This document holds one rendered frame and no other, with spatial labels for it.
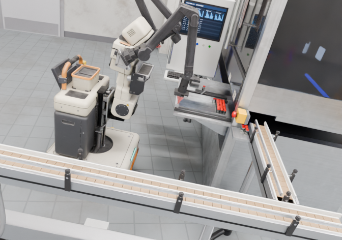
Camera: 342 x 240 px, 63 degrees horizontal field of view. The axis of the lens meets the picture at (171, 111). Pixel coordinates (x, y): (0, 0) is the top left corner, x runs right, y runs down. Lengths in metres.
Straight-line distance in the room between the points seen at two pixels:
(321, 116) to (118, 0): 4.60
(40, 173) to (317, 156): 1.75
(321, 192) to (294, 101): 0.82
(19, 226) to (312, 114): 1.78
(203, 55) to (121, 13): 3.35
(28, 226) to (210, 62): 2.04
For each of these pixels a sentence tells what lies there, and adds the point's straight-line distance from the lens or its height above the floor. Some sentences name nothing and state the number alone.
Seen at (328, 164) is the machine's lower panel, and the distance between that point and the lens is 2.29.
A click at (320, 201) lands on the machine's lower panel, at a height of 0.39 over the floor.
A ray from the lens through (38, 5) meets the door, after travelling 6.04.
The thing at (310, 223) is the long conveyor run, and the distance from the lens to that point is 1.41.
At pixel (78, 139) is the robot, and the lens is 2.20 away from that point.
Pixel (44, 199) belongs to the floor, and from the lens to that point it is 2.46.
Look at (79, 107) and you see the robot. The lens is 2.05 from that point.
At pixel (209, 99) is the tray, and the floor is 0.89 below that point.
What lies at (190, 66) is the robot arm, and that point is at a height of 1.20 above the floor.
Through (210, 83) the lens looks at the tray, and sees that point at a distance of 2.50.
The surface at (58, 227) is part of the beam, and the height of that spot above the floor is 0.55.
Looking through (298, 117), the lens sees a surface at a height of 1.04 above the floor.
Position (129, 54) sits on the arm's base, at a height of 1.21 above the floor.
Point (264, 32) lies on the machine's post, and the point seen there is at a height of 1.52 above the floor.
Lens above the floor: 1.80
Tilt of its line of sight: 29 degrees down
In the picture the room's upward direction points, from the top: 12 degrees clockwise
